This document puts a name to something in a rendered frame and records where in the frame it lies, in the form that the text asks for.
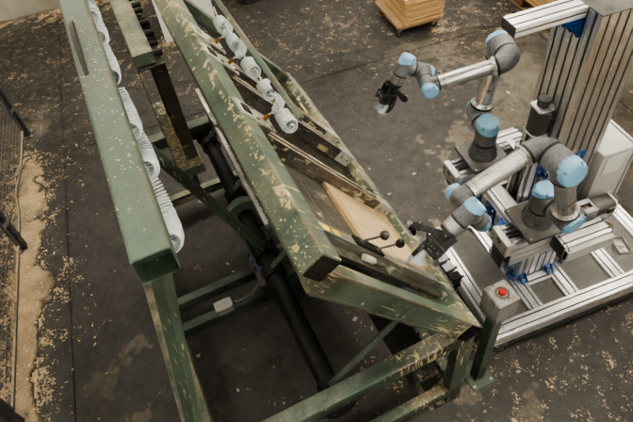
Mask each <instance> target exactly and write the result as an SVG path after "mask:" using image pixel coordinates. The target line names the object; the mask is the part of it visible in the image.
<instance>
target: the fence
mask: <svg viewBox="0 0 633 422"><path fill-rule="evenodd" d="M318 223H319V224H320V223H322V224H324V225H326V226H328V227H329V229H330V230H331V231H328V230H325V229H323V227H322V225H321V224H320V226H321V228H322V229H323V231H324V233H325V234H326V236H327V237H328V238H329V240H330V241H331V243H332V244H333V245H334V246H337V247H339V248H341V249H344V250H346V251H348V252H352V253H354V254H356V255H359V256H361V255H362V254H363V253H365V254H368V255H370V256H372V257H374V258H376V259H377V263H376V264H379V265H381V266H383V267H385V266H386V265H388V264H389V263H391V264H394V265H396V266H398V268H399V269H400V271H401V272H402V273H401V274H402V275H404V276H407V277H409V278H411V279H414V280H416V281H418V282H420V283H422V284H425V285H428V286H430V287H432V288H434V287H435V286H437V285H438V284H439V281H438V280H437V279H436V277H435V276H434V275H432V274H430V273H428V272H427V271H425V270H423V269H421V268H417V267H415V266H413V265H411V264H407V265H406V264H405V263H406V262H405V261H403V260H400V259H398V258H396V257H395V256H393V255H391V254H389V253H387V252H383V253H384V255H385V256H384V257H382V256H380V255H378V254H376V253H374V252H371V251H369V250H367V249H365V248H362V247H360V246H358V245H357V244H356V242H355V241H354V239H353V238H352V236H351V235H347V234H345V233H343V232H341V231H339V230H337V229H335V228H333V227H331V226H329V225H327V224H325V223H323V222H321V221H319V220H318ZM333 229H334V230H336V231H338V232H339V233H340V235H341V236H340V235H336V234H335V233H334V232H333Z"/></svg>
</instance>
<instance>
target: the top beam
mask: <svg viewBox="0 0 633 422"><path fill-rule="evenodd" d="M154 2H155V3H156V5H157V7H158V9H159V11H160V13H161V15H162V17H163V18H164V20H165V22H166V24H167V26H168V28H169V30H170V32H171V34H172V35H173V37H174V39H175V41H176V43H177V45H178V47H179V48H180V50H181V52H182V54H183V56H184V58H185V60H186V62H187V64H188V66H189V68H190V70H191V71H192V73H193V75H194V76H195V78H196V80H197V82H198V84H199V86H200V88H201V90H202V91H203V94H204V96H205V98H206V100H207V102H208V104H210V106H211V108H212V110H213V112H214V114H215V116H216V118H217V120H218V121H219V124H220V126H221V128H222V130H223V132H224V134H225V135H226V137H227V138H228V140H229V142H230V144H231V146H232V148H233V149H234V151H235V154H236V156H237V158H238V160H239V162H240V163H241V165H242V167H243V169H244V171H245V172H246V174H247V176H248V177H249V179H250V181H251V183H252V186H253V188H254V190H255V192H256V193H257V195H258V197H259V199H260V201H261V203H262V205H263V206H264V207H265V209H266V211H267V213H268V216H269V218H270V220H271V221H272V223H273V225H274V227H275V229H276V231H277V233H278V235H279V236H280V238H281V240H282V241H283V243H284V246H285V248H286V249H287V251H288V253H289V255H290V257H291V259H292V261H293V263H294V265H295V266H296V268H297V270H298V272H299V274H300V275H301V276H303V277H306V278H309V279H312V280H315V281H318V282H321V281H323V280H324V279H325V278H326V277H327V276H328V275H329V274H330V273H331V272H332V271H333V270H334V269H335V268H336V267H338V266H339V265H340V263H341V258H340V257H339V255H338V254H337V252H336V250H335V249H334V247H333V245H332V243H331V241H330V240H329V238H328V237H327V236H326V234H325V233H324V231H323V229H322V228H321V226H320V224H319V223H318V221H317V219H316V217H315V216H314V214H313V212H312V211H311V209H310V207H309V206H308V204H307V203H306V201H305V200H304V199H303V197H302V195H301V194H300V191H299V190H298V188H297V187H296V185H295V183H294V182H293V180H292V178H291V177H290V175H289V173H288V172H287V170H286V169H285V167H284V165H283V163H282V161H281V160H280V158H279V156H278V155H277V154H276V153H275V151H274V149H273V148H272V146H271V144H270V143H269V141H268V139H267V137H266V136H265V134H264V132H263V131H262V129H261V127H260V126H259V124H258V122H256V121H255V120H253V119H251V118H250V117H248V116H246V115H245V114H243V113H242V112H241V110H240V108H239V107H238V105H237V103H236V102H235V99H234V98H236V99H238V100H240V101H241V102H243V103H245V101H244V100H243V98H242V97H241V95H240V93H239V92H238V90H237V88H236V87H235V84H234V83H233V81H232V80H231V78H230V76H229V75H228V73H227V72H226V71H225V69H224V67H223V66H222V64H221V63H219V62H218V61H216V60H215V59H213V58H212V57H211V56H209V55H208V54H207V53H206V51H205V50H204V48H203V46H202V44H201V42H203V43H204V44H206V45H207V46H209V47H210V48H212V47H211V46H210V44H209V42H207V41H205V40H204V39H203V38H201V37H200V36H198V35H197V34H196V33H195V32H194V30H193V29H192V27H191V25H190V24H189V22H191V23H193V24H195V25H196V26H197V27H199V26H198V25H197V23H196V21H195V20H194V18H193V16H192V15H191V13H190V12H189V10H188V8H187V6H186V4H185V3H184V1H183V0H154ZM245 104H246V103H245Z"/></svg>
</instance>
